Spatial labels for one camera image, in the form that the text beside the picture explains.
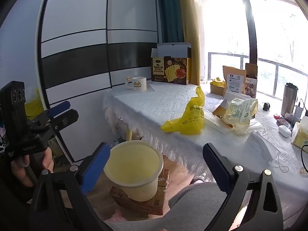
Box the kraft paper pouch with label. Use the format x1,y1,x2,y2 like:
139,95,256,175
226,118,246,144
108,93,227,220
222,66,246,94

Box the cardboard box under bin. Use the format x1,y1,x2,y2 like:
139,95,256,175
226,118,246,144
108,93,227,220
109,168,170,215

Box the yellow tissue pack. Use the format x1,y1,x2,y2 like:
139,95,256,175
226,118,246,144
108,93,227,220
291,116,308,148

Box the small dark figurine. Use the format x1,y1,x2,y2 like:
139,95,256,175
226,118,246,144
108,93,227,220
263,103,270,112

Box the yellow curtain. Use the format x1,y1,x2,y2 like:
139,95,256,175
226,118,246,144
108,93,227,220
180,0,201,85

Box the cream plastic trash bin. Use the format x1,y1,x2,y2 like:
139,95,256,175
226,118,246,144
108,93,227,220
104,140,163,202

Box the white lace tablecloth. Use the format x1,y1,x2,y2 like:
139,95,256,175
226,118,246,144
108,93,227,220
103,81,308,229

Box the teal curtain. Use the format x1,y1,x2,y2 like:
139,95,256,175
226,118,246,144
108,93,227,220
158,0,184,43

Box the stainless steel tumbler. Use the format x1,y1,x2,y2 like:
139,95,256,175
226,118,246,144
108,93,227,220
281,82,298,116

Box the yellow plastic bag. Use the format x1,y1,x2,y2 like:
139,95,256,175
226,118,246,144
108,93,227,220
161,87,205,136

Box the small brown drink box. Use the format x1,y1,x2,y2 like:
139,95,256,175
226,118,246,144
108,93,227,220
244,63,258,99

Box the person's left hand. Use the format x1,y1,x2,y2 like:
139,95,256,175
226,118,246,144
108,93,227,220
11,147,54,187

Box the small cardboard box yellow bag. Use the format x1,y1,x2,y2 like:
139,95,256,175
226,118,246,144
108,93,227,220
210,77,227,96

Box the white plastic packaging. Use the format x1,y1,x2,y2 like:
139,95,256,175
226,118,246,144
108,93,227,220
246,131,279,163

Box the black cable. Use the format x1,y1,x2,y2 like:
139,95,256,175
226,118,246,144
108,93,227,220
300,144,308,175

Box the brown biscuit box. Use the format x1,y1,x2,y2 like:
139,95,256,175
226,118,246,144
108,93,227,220
151,42,192,85

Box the white cartoon mug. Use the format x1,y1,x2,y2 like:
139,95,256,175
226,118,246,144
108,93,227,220
125,77,147,91

